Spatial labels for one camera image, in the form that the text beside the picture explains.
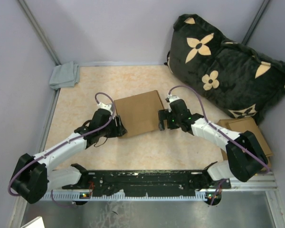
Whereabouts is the brown cardboard box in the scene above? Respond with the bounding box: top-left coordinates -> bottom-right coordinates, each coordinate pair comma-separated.
114,90 -> 164,139

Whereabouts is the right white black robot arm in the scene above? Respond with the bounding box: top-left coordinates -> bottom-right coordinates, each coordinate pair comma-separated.
158,97 -> 269,188

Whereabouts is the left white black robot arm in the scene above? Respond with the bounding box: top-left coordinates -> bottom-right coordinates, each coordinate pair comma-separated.
8,108 -> 127,204

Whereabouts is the black flower pattern cushion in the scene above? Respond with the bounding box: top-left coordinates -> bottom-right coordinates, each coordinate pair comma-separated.
167,14 -> 285,123

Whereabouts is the grey folded cloth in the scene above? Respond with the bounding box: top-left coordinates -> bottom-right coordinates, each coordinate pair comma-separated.
49,61 -> 80,90

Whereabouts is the white paper corner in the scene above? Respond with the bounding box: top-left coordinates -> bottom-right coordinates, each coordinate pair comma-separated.
21,216 -> 45,228

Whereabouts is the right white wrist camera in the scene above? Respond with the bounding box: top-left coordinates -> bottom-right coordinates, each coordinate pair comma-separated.
165,94 -> 180,103

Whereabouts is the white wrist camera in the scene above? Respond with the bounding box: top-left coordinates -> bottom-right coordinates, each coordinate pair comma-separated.
165,94 -> 180,103
97,102 -> 115,113

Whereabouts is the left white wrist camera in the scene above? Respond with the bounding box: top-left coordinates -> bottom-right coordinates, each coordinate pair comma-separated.
97,102 -> 115,113

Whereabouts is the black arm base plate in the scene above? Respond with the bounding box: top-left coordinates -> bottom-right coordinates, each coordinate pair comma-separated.
62,170 -> 219,197

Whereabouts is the aluminium frame rail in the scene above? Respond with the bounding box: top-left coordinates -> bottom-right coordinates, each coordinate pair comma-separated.
17,167 -> 277,204

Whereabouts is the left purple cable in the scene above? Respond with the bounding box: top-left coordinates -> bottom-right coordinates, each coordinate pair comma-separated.
7,92 -> 116,209

